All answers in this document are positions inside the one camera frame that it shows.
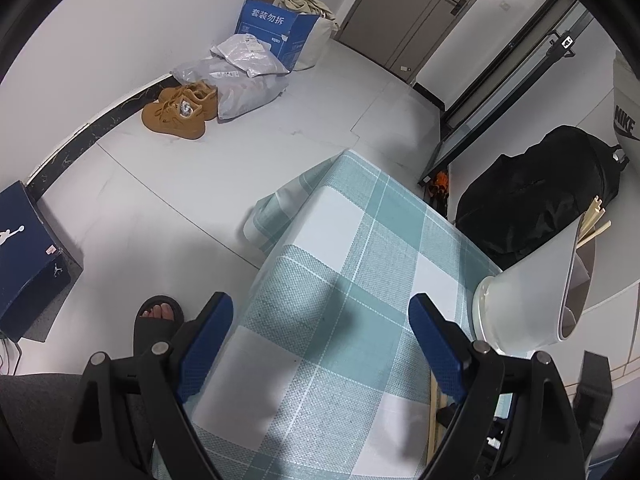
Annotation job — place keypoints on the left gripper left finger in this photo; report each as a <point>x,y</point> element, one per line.
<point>99,441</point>

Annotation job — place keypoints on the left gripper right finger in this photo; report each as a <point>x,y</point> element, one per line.
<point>512,419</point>

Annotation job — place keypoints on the black sandal with foot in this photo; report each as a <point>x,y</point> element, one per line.
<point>158,319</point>

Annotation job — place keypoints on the white divided utensil holder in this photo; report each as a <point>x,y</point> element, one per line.
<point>538,301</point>

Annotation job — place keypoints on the navy Jordan shoe box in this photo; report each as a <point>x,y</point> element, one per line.
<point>37,273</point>

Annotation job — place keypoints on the teal checked tablecloth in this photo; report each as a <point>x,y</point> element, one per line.
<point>322,377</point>

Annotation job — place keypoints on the black backpack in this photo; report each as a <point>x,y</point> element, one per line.
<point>519,203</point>

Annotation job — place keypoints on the orange black tool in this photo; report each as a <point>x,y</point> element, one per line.
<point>437,189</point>

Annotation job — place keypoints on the tan shoe front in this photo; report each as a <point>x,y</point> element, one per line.
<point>177,117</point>

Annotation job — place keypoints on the tan shoe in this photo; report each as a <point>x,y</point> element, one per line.
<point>199,92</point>
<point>177,117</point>

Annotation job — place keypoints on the white Nike bag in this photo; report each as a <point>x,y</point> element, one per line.
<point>626,98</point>

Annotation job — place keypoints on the tan shoe rear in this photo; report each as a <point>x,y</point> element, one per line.
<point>199,92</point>

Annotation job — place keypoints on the black framed glass door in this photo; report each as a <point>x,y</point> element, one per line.
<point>544,40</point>

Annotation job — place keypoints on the white plastic parcel bag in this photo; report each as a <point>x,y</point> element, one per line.
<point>247,53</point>

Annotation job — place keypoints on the blue cardboard box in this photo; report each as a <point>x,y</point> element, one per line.
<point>284,31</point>

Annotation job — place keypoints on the beige fabric bag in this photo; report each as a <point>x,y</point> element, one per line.
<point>325,27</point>

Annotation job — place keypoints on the grey door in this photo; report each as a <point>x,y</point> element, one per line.
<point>400,35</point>

